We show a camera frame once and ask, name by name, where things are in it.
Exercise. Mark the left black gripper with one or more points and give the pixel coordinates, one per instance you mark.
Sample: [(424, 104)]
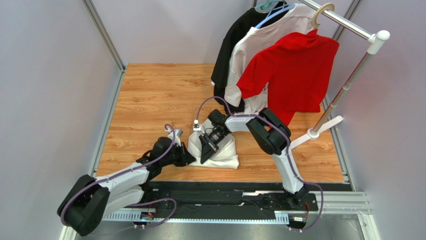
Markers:
[(186, 158)]

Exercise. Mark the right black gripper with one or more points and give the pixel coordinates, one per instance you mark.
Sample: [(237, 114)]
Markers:
[(210, 144)]

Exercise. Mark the white cloth napkin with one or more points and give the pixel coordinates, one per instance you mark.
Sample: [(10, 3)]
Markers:
[(226, 158)]

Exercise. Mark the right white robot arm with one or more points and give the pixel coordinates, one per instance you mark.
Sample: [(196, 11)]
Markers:
[(272, 136)]

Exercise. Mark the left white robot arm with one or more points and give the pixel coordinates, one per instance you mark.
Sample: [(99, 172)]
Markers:
[(91, 199)]

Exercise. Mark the red t-shirt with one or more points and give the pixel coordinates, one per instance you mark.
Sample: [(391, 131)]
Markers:
[(296, 71)]

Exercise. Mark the black t-shirt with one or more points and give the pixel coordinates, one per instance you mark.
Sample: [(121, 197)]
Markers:
[(226, 56)]

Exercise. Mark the teal hanger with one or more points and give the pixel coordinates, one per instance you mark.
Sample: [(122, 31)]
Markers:
[(268, 6)]

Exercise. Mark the white flower print t-shirt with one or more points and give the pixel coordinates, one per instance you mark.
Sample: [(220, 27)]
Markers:
[(296, 18)]

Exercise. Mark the blue hanger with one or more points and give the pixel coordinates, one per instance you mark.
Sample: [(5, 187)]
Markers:
[(273, 14)]

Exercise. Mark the wooden hanger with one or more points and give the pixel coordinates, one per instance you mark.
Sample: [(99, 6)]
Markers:
[(327, 6)]

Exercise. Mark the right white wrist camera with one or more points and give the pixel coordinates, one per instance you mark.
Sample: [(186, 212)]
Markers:
[(198, 128)]

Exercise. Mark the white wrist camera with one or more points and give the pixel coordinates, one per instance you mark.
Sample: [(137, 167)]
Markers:
[(198, 128), (175, 136)]

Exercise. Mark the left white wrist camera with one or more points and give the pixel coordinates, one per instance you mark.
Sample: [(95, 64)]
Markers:
[(175, 136)]

